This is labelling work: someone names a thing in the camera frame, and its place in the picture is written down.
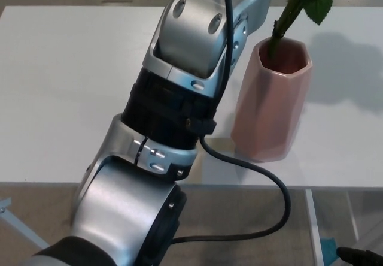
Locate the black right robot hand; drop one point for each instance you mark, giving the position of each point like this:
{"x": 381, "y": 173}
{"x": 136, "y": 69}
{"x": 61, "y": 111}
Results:
{"x": 362, "y": 258}

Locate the pink artificial rose bouquet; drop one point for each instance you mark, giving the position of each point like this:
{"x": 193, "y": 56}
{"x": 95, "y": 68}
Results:
{"x": 320, "y": 2}

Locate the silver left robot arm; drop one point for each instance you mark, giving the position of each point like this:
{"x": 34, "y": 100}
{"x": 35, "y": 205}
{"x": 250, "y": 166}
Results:
{"x": 128, "y": 206}

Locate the pink faceted ceramic vase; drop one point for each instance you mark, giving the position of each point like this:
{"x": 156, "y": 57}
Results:
{"x": 269, "y": 113}

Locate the teal floor tape patch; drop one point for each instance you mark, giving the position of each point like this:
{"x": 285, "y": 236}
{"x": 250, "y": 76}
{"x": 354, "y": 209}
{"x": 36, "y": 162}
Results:
{"x": 329, "y": 249}

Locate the white table leg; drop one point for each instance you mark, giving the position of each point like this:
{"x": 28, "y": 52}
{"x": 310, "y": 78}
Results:
{"x": 315, "y": 233}

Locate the beige tape strip crosswise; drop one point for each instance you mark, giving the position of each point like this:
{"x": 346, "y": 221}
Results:
{"x": 223, "y": 145}

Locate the light blue metal frame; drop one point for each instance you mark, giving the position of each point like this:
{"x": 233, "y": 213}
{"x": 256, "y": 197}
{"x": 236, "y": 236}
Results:
{"x": 21, "y": 221}

